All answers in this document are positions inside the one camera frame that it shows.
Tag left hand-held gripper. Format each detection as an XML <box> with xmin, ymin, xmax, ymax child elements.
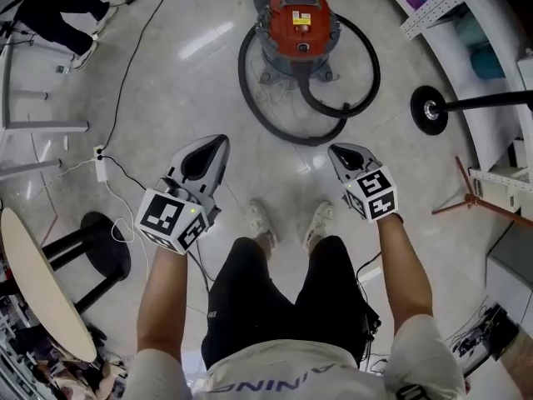
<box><xmin>135</xmin><ymin>134</ymin><xmax>231</xmax><ymax>255</ymax></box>

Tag white rectangular desk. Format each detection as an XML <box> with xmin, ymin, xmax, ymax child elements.
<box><xmin>0</xmin><ymin>22</ymin><xmax>91</xmax><ymax>183</ymax></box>

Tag red tripod stand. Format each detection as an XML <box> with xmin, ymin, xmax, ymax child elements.
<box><xmin>431</xmin><ymin>155</ymin><xmax>533</xmax><ymax>224</ymax></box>

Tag person's right forearm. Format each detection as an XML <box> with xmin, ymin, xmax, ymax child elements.
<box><xmin>376</xmin><ymin>214</ymin><xmax>434</xmax><ymax>337</ymax></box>

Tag black pole stand round base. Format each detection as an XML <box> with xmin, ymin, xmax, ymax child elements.
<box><xmin>410</xmin><ymin>85</ymin><xmax>533</xmax><ymax>136</ymax></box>

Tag round beige table black base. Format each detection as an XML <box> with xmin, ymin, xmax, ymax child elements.
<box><xmin>0</xmin><ymin>207</ymin><xmax>132</xmax><ymax>364</ymax></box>

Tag white curved shelving unit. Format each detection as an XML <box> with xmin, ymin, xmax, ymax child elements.
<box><xmin>370</xmin><ymin>0</ymin><xmax>533</xmax><ymax>224</ymax></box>

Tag teal roll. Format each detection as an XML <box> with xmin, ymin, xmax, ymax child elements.
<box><xmin>470</xmin><ymin>46</ymin><xmax>507</xmax><ymax>81</ymax></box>

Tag person's white shirt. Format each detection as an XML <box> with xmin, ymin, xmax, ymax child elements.
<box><xmin>124</xmin><ymin>314</ymin><xmax>467</xmax><ymax>400</ymax></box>

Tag white power cable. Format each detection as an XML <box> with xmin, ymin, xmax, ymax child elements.
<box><xmin>41</xmin><ymin>156</ymin><xmax>151</xmax><ymax>281</ymax></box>

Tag long white power strip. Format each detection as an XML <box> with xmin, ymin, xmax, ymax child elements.
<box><xmin>92</xmin><ymin>144</ymin><xmax>110</xmax><ymax>183</ymax></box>

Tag person's black shorts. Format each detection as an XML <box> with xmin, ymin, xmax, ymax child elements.
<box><xmin>201</xmin><ymin>235</ymin><xmax>382</xmax><ymax>370</ymax></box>

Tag black vacuum hose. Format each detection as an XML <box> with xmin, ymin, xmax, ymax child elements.
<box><xmin>237</xmin><ymin>12</ymin><xmax>382</xmax><ymax>148</ymax></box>

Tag person's left white shoe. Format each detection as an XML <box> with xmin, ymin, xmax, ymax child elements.
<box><xmin>245</xmin><ymin>198</ymin><xmax>278</xmax><ymax>249</ymax></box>

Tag grey harness strap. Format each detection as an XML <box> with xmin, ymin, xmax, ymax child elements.
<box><xmin>395</xmin><ymin>383</ymin><xmax>432</xmax><ymax>400</ymax></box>

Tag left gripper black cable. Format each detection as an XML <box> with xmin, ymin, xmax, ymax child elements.
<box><xmin>187</xmin><ymin>247</ymin><xmax>216</xmax><ymax>294</ymax></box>

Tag grey metal cabinet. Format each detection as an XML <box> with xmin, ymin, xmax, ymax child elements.
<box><xmin>485</xmin><ymin>218</ymin><xmax>533</xmax><ymax>308</ymax></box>

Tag person's right white shoe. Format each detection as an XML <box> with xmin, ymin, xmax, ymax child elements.
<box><xmin>302</xmin><ymin>200</ymin><xmax>335</xmax><ymax>254</ymax></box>

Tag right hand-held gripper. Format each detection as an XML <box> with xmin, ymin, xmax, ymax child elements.
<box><xmin>327</xmin><ymin>142</ymin><xmax>399</xmax><ymax>223</ymax></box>

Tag person's left forearm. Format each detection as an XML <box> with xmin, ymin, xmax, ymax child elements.
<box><xmin>137</xmin><ymin>246</ymin><xmax>191</xmax><ymax>356</ymax></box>

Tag white perforated metal strip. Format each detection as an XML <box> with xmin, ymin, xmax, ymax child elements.
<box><xmin>400</xmin><ymin>0</ymin><xmax>496</xmax><ymax>40</ymax></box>

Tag person's white shoe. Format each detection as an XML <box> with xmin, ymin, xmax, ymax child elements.
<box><xmin>302</xmin><ymin>200</ymin><xmax>335</xmax><ymax>254</ymax></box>
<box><xmin>245</xmin><ymin>198</ymin><xmax>278</xmax><ymax>249</ymax></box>

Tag red and teal vacuum cleaner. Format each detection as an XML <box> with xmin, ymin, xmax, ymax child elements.
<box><xmin>254</xmin><ymin>0</ymin><xmax>345</xmax><ymax>83</ymax></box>

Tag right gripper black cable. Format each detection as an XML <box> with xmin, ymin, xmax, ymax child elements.
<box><xmin>355</xmin><ymin>251</ymin><xmax>383</xmax><ymax>303</ymax></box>

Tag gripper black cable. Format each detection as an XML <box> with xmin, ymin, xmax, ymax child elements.
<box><xmin>355</xmin><ymin>251</ymin><xmax>383</xmax><ymax>303</ymax></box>
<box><xmin>187</xmin><ymin>247</ymin><xmax>216</xmax><ymax>294</ymax></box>

